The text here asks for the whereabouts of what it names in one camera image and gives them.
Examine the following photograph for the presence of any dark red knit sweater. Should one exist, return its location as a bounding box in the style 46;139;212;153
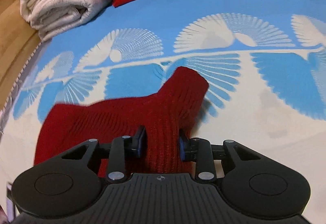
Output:
34;67;209;174

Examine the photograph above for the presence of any blue white patterned bedsheet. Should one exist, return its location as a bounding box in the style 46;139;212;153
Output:
1;0;325;223

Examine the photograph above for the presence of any wooden headboard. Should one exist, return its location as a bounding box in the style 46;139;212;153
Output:
0;0;40;108

